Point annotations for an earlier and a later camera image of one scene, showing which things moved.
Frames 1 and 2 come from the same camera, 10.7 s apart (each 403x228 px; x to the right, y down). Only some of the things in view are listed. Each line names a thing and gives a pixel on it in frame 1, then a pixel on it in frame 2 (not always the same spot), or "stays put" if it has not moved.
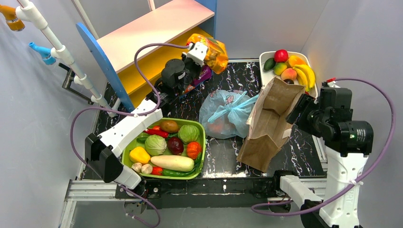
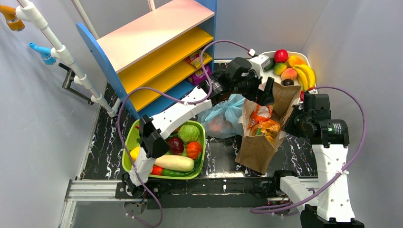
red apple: [281, 55] stays put
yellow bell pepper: [139, 155] stays put
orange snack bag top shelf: [216, 58] -> [269, 128]
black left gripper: [191, 63] -> [260, 89]
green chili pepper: [176, 173] stays put
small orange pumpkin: [194, 149] stays put
